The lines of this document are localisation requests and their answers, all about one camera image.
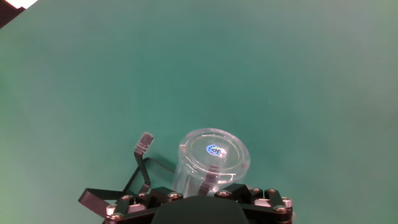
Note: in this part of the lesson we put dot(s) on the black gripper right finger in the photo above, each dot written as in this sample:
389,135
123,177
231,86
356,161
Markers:
267,208

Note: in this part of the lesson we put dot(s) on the clear glass cup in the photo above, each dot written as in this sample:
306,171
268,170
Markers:
214,161

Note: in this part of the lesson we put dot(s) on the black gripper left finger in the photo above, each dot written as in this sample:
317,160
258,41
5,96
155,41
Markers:
133,211

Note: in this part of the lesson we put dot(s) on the green table mat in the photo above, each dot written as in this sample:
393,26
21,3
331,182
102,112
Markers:
280,77

